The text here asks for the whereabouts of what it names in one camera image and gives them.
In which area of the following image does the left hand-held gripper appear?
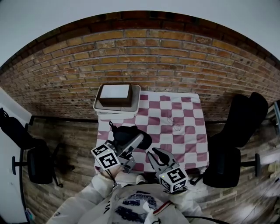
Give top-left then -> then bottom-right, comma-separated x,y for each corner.
91,133 -> 145,174

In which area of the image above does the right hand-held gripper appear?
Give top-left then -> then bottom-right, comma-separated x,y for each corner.
147,147 -> 188,194

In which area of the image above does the black pouch with cord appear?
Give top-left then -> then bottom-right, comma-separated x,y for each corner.
108,121 -> 153,151

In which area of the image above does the person's left forearm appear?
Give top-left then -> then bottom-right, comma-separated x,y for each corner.
65,172 -> 118,219

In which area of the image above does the person's right forearm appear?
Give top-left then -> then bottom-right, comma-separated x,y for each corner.
168,190 -> 206,217

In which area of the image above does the pink white checkered tablecloth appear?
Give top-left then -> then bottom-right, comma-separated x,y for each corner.
96,91 -> 210,175

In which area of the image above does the white plastic tray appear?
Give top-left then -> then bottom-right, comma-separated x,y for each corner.
97,110 -> 137,120
93,84 -> 141,116

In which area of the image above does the brown box with white top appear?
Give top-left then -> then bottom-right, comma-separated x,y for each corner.
98,84 -> 133,108

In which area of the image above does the person in white printed shirt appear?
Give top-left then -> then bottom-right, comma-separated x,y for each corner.
45,182 -> 213,224

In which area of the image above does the black office chair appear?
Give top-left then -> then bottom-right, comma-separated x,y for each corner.
0,107 -> 75,189
190,92 -> 269,189

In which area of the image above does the grey table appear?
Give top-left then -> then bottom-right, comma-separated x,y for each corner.
273,102 -> 280,135

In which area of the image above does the white desk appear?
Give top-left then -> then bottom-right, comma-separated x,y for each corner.
0,87 -> 33,224

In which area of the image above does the small teal pink object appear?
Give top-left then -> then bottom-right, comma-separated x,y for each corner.
25,207 -> 35,223

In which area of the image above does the thin black cord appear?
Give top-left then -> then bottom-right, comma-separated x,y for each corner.
108,169 -> 116,186

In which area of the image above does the thick black cable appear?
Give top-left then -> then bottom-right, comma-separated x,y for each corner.
185,215 -> 230,224

